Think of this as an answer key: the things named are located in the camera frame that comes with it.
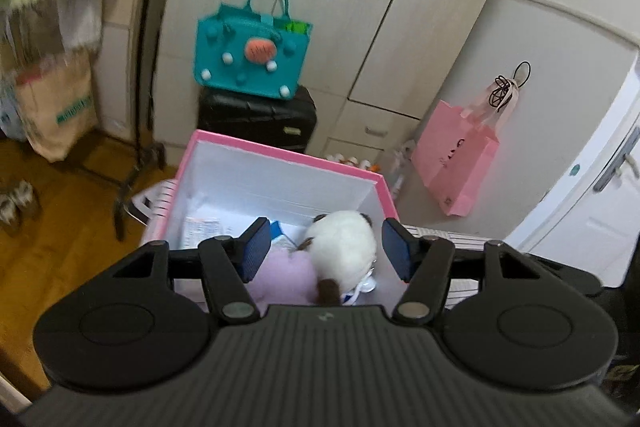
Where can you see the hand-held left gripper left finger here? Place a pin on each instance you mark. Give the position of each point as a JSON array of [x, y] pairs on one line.
[[255, 252]]

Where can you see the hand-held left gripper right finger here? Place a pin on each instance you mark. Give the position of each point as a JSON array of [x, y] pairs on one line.
[[397, 249]]

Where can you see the blue wet wipes pack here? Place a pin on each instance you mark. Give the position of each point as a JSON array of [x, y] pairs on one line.
[[279, 229]]

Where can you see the purple fluffy cloth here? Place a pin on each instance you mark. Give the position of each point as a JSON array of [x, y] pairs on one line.
[[285, 277]]

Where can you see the panda plush toy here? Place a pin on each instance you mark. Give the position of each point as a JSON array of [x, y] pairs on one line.
[[345, 252]]

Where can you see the pink cardboard box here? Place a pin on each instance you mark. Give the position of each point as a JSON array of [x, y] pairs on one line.
[[280, 182]]

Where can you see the white door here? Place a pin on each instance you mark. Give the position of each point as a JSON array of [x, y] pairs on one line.
[[575, 217]]

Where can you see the white plastic packaging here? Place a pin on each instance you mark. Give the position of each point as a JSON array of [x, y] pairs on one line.
[[400, 172]]

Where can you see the pink paper bag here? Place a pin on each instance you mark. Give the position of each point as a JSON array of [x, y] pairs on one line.
[[455, 162]]

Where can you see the small blue sticker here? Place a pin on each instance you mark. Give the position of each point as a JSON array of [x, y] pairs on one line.
[[575, 170]]

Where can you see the white plastic stool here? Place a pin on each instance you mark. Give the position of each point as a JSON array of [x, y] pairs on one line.
[[150, 202]]

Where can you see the black suitcase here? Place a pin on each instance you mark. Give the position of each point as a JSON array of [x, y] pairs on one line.
[[260, 122]]

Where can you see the hanging pale tote bag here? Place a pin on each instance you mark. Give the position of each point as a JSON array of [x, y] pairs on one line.
[[495, 102]]

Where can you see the teal felt handbag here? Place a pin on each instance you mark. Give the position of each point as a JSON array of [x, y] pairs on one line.
[[250, 52]]

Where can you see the black clothes rack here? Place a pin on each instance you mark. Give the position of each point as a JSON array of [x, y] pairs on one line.
[[145, 57]]

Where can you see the pair of fluffy slippers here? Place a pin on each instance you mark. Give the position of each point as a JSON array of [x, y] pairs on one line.
[[17, 202]]

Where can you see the brown paper bag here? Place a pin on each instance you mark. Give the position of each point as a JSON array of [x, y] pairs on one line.
[[55, 112]]

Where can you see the beige wardrobe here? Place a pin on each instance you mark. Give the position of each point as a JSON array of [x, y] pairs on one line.
[[360, 7]]

